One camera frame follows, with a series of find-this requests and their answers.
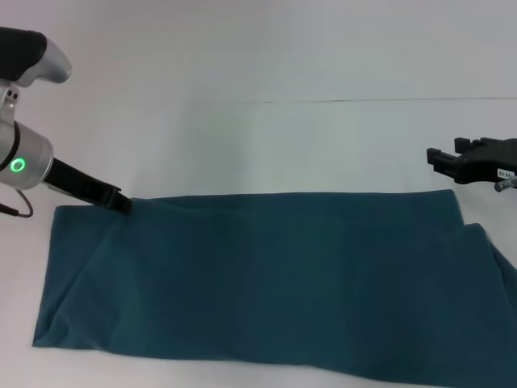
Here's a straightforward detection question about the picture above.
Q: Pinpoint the blue shirt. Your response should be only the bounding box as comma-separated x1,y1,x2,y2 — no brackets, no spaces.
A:
32,188,517,388

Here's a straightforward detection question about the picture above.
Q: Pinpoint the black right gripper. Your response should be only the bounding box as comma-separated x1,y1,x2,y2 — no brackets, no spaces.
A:
426,137,517,185

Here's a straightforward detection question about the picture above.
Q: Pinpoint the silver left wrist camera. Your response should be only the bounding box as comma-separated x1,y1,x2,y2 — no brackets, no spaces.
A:
0,27,73,87

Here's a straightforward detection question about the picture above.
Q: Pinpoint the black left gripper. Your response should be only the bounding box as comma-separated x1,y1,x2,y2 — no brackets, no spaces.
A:
44,157,133,214

